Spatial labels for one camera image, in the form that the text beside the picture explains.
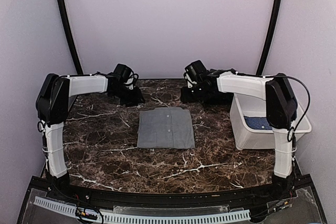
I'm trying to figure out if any white plastic bin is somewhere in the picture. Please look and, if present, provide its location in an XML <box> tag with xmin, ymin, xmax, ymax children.
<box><xmin>229</xmin><ymin>95</ymin><xmax>312</xmax><ymax>151</ymax></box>

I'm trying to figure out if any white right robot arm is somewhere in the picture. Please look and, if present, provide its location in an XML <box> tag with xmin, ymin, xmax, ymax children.
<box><xmin>181</xmin><ymin>62</ymin><xmax>312</xmax><ymax>179</ymax></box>

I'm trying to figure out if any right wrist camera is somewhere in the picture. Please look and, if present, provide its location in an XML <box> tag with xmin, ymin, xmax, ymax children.
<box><xmin>183</xmin><ymin>60</ymin><xmax>207</xmax><ymax>88</ymax></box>

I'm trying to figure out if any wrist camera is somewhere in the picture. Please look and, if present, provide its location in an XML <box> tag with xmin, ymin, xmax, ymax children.
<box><xmin>112</xmin><ymin>63</ymin><xmax>139</xmax><ymax>90</ymax></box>
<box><xmin>183</xmin><ymin>60</ymin><xmax>207</xmax><ymax>88</ymax></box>

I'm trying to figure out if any black right frame post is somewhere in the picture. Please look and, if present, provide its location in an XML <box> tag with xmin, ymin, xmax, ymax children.
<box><xmin>256</xmin><ymin>0</ymin><xmax>281</xmax><ymax>75</ymax></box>

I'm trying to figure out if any grey long sleeve shirt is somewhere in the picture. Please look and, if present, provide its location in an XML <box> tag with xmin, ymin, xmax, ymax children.
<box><xmin>137</xmin><ymin>107</ymin><xmax>195</xmax><ymax>150</ymax></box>

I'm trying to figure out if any blue checkered shirt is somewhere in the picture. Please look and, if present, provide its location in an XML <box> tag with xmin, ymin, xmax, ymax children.
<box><xmin>244</xmin><ymin>116</ymin><xmax>272</xmax><ymax>131</ymax></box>

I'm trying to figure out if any black frame post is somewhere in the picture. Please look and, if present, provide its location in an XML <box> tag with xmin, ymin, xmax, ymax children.
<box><xmin>57</xmin><ymin>0</ymin><xmax>83</xmax><ymax>74</ymax></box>
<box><xmin>256</xmin><ymin>0</ymin><xmax>281</xmax><ymax>75</ymax></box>

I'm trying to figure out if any white cable duct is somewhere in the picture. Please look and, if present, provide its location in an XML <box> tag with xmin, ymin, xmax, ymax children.
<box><xmin>34</xmin><ymin>196</ymin><xmax>250</xmax><ymax>224</ymax></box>

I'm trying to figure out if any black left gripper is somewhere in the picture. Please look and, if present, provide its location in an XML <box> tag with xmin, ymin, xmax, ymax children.
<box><xmin>112</xmin><ymin>84</ymin><xmax>145</xmax><ymax>106</ymax></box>

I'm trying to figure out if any black left frame post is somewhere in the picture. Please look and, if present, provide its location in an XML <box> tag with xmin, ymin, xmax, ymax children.
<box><xmin>57</xmin><ymin>0</ymin><xmax>83</xmax><ymax>74</ymax></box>

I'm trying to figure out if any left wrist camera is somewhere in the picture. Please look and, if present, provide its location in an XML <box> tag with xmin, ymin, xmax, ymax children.
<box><xmin>112</xmin><ymin>63</ymin><xmax>139</xmax><ymax>90</ymax></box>

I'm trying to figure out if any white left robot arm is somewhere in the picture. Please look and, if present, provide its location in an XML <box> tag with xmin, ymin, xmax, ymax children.
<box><xmin>36</xmin><ymin>72</ymin><xmax>145</xmax><ymax>179</ymax></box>

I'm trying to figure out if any black front rail base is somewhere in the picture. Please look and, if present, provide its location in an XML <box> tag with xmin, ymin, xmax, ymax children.
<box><xmin>17</xmin><ymin>175</ymin><xmax>327</xmax><ymax>223</ymax></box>

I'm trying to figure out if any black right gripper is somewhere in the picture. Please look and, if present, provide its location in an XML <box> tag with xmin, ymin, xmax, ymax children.
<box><xmin>180</xmin><ymin>83</ymin><xmax>209</xmax><ymax>104</ymax></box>

